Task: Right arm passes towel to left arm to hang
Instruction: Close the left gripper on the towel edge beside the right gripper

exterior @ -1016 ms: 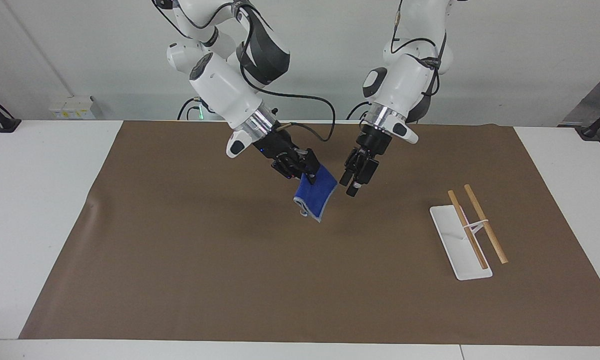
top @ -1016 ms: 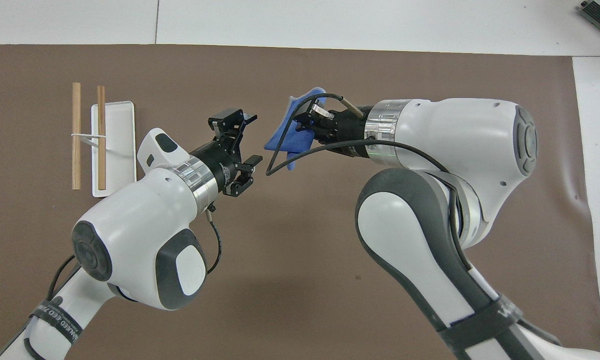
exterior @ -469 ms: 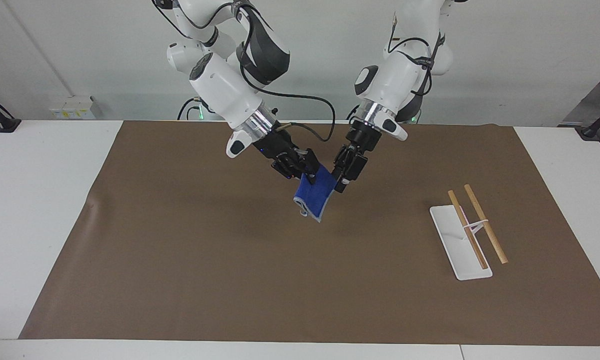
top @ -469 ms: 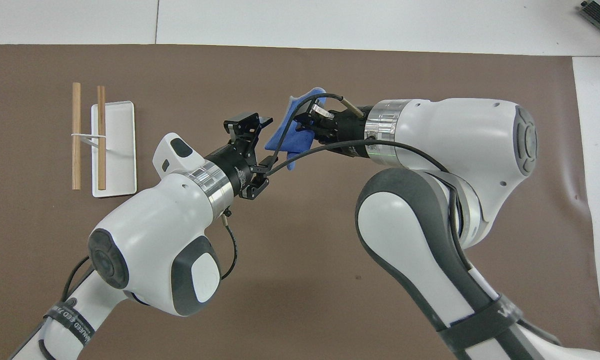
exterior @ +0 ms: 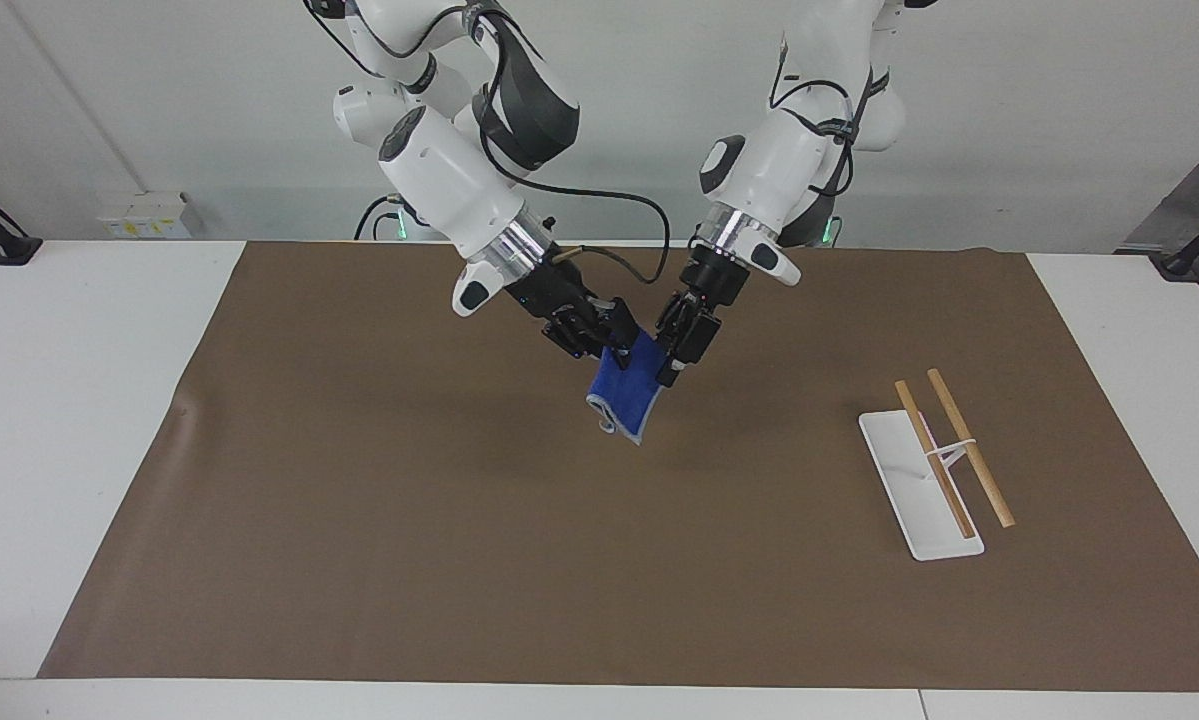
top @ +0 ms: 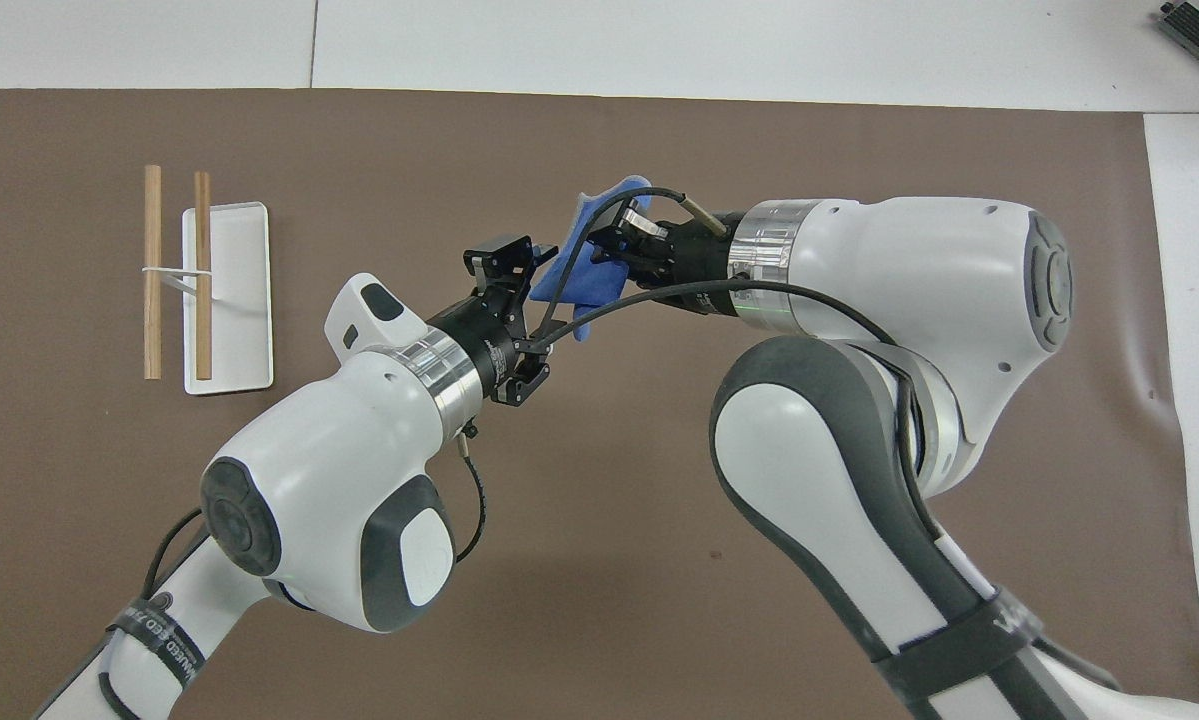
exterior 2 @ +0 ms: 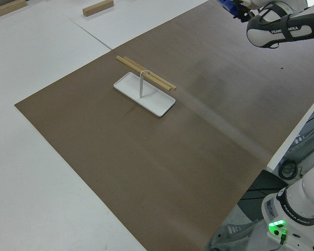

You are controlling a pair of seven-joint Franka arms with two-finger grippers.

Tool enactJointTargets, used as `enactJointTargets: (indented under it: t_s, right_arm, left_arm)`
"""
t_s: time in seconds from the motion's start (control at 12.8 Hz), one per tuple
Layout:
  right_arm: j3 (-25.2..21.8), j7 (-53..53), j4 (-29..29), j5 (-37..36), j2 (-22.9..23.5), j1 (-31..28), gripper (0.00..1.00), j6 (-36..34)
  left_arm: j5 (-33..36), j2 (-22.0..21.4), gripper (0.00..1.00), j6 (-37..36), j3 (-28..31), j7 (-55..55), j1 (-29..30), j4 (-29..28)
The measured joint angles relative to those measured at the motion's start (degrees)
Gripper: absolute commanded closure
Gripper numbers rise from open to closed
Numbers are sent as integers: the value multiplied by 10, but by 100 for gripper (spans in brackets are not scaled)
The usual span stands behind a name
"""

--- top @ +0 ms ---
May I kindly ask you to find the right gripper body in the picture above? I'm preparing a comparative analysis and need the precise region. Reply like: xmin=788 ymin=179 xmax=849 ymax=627
xmin=654 ymin=210 xmax=752 ymax=317

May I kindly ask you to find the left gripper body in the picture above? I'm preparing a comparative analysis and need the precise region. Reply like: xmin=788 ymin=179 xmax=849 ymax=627
xmin=426 ymin=288 xmax=532 ymax=398

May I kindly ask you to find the blue towel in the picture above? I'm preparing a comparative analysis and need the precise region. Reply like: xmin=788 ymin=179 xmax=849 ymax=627
xmin=527 ymin=176 xmax=660 ymax=343

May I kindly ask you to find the white rack with wooden bars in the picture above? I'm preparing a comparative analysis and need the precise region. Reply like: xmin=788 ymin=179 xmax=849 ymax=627
xmin=142 ymin=164 xmax=275 ymax=397

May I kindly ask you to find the black cable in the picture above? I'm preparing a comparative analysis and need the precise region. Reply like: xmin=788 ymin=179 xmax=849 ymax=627
xmin=142 ymin=505 xmax=210 ymax=611
xmin=534 ymin=188 xmax=940 ymax=521
xmin=453 ymin=420 xmax=491 ymax=566

